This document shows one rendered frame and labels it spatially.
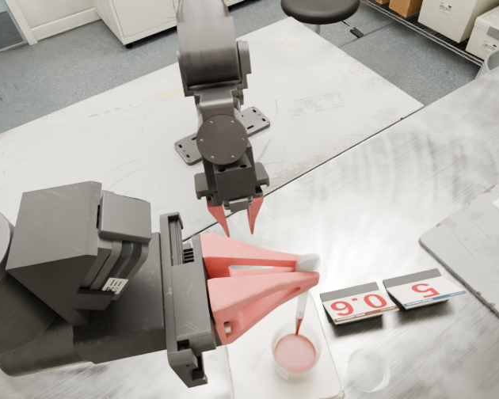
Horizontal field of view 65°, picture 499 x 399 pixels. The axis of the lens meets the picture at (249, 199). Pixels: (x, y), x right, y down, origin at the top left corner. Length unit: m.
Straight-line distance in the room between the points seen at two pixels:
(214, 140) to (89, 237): 0.27
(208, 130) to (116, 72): 2.38
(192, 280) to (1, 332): 0.10
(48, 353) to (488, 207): 0.68
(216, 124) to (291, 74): 0.57
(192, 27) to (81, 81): 2.34
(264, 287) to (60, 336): 0.12
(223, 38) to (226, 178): 0.16
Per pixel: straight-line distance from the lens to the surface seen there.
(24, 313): 0.23
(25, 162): 0.92
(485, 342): 0.66
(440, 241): 0.70
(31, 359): 0.28
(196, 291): 0.24
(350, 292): 0.62
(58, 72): 2.98
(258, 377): 0.49
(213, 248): 0.25
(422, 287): 0.64
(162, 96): 0.95
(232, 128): 0.43
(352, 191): 0.73
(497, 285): 0.69
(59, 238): 0.19
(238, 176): 0.44
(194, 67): 0.48
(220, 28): 0.50
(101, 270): 0.20
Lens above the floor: 1.46
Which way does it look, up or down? 53 degrees down
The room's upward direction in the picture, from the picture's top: 5 degrees counter-clockwise
